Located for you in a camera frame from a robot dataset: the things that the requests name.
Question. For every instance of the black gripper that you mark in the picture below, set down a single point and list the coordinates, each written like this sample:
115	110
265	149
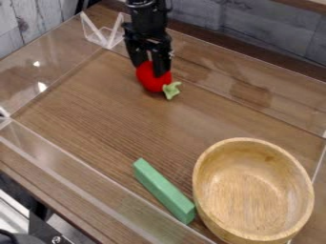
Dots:
146	34

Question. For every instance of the red plush fruit green stem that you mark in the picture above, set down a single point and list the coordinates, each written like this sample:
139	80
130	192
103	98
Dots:
156	84

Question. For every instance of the green rectangular block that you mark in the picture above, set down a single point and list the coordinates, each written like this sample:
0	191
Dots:
165	191

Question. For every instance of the wooden bowl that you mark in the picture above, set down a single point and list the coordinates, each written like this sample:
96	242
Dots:
253	192

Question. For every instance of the clear acrylic triangle bracket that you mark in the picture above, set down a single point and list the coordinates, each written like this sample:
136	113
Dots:
106	37

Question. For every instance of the clear acrylic enclosure wall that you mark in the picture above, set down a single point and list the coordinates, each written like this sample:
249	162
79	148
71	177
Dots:
79	121

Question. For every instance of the black metal frame bracket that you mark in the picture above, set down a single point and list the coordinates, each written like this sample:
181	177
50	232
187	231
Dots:
50	228

